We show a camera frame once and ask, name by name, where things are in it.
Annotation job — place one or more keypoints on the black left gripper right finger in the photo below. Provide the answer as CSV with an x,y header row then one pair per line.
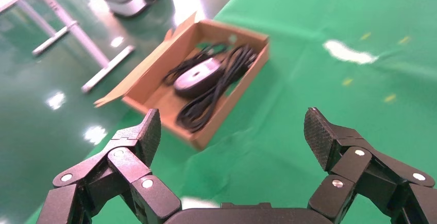
x,y
355,168

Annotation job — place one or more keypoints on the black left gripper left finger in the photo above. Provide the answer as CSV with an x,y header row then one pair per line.
x,y
126,168

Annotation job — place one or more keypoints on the round black grey disc device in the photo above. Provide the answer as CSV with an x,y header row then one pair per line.
x,y
198,75

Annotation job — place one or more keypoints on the open brown cardboard box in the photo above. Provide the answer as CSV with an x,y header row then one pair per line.
x,y
153,89

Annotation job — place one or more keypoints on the green table cloth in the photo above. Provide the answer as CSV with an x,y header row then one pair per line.
x,y
324,89

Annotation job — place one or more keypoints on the flat green film scrap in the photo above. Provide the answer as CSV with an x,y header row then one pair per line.
x,y
234,87

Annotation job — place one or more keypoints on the white height-adjustable table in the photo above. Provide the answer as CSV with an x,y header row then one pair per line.
x,y
68,28

